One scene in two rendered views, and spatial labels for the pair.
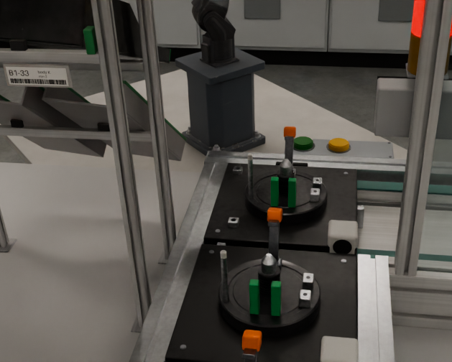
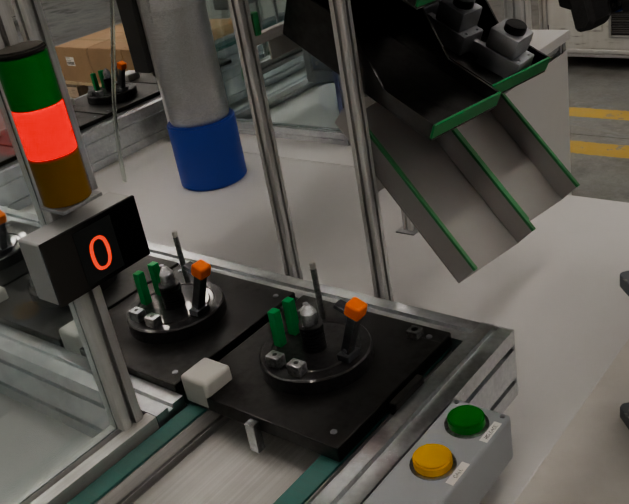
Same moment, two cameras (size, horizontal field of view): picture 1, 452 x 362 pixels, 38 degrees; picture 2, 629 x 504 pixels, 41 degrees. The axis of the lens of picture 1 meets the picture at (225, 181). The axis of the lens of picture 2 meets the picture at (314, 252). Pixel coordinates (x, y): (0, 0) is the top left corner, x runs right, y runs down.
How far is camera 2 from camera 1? 164 cm
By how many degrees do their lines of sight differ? 100
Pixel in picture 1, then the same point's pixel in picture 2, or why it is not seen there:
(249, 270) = (210, 299)
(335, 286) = (151, 356)
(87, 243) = (461, 290)
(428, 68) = not seen: hidden behind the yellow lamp
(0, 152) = not seen: outside the picture
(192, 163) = (627, 391)
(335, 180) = (324, 416)
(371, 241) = (230, 458)
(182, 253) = (302, 289)
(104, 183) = (598, 306)
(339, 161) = (388, 450)
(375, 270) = (153, 405)
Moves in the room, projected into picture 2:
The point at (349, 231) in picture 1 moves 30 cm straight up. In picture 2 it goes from (193, 372) to (128, 142)
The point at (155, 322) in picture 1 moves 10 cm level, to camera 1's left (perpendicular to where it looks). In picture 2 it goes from (226, 267) to (258, 237)
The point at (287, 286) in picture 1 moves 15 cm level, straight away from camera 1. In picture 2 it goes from (167, 314) to (252, 334)
